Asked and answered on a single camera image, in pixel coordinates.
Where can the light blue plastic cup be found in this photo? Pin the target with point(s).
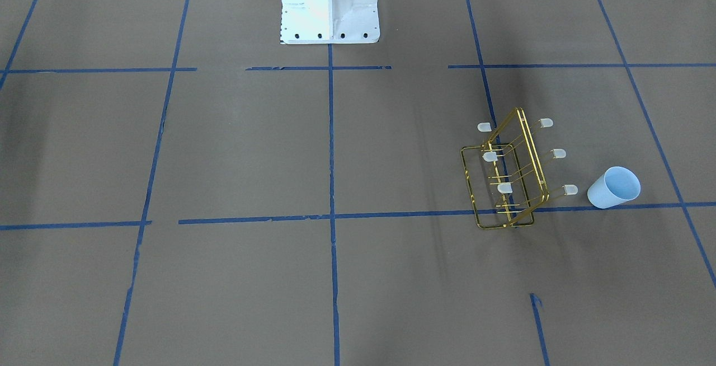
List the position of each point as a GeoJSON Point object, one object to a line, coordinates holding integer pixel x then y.
{"type": "Point", "coordinates": [616, 186]}

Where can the gold wire cup holder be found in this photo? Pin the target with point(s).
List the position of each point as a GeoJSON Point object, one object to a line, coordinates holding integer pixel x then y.
{"type": "Point", "coordinates": [514, 171]}

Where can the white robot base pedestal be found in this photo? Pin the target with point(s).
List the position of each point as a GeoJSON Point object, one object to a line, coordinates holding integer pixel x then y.
{"type": "Point", "coordinates": [307, 22]}

